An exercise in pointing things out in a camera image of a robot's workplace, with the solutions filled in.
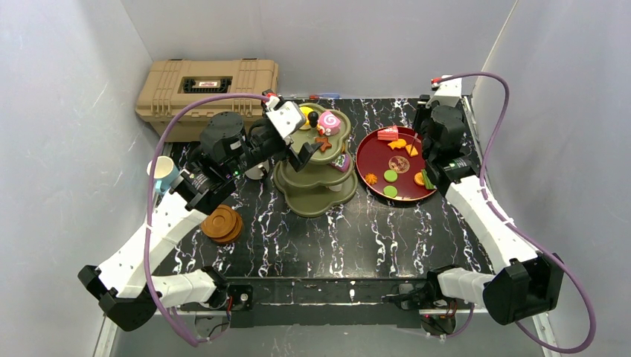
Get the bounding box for yellow square cracker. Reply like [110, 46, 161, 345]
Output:
[405, 144, 419, 158]

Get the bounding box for white handled metal tongs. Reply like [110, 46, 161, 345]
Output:
[409, 132, 418, 156]

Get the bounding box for red layered cake slice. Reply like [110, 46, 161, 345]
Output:
[377, 126, 399, 142]

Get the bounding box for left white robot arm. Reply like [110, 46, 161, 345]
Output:
[78, 107, 318, 331]

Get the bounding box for yellow frosted donut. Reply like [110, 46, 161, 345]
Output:
[300, 106, 315, 130]

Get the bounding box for green three-tier dessert stand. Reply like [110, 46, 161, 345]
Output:
[272, 103, 358, 218]

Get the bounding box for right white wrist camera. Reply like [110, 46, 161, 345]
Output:
[426, 75, 462, 108]

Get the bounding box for small round yellow cookie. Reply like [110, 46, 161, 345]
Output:
[364, 173, 378, 185]

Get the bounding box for star shaped cookie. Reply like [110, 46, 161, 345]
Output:
[314, 136, 333, 152]

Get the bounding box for yellow fish shaped cookie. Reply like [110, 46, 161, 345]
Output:
[388, 138, 408, 150]

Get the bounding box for dark red round tray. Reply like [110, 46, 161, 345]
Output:
[355, 126, 437, 202]

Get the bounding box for red blue pen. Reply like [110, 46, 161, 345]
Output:
[309, 93, 341, 100]

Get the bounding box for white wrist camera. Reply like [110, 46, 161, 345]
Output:
[426, 75, 462, 108]
[263, 92, 307, 144]

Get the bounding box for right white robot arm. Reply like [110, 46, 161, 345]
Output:
[382, 106, 563, 325]

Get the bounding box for purple cake slice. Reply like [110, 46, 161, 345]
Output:
[329, 152, 352, 173]

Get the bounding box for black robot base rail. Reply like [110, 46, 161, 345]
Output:
[179, 275, 459, 330]

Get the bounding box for brown wooden coaster stack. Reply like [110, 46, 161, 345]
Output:
[200, 205, 243, 245]

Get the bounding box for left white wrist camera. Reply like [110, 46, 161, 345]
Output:
[263, 92, 307, 144]

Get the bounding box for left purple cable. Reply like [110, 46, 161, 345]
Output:
[143, 93, 272, 348]

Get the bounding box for green layered cake slice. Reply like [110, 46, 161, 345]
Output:
[421, 170, 436, 190]

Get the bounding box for pink swirl roll cake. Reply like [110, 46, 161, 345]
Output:
[316, 111, 342, 136]

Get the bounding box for blue mug cream interior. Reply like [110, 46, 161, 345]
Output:
[147, 155, 179, 195]

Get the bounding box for tan plastic toolbox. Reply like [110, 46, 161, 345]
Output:
[135, 58, 280, 144]

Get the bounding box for green macaron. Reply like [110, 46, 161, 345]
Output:
[383, 170, 398, 183]
[382, 185, 398, 199]

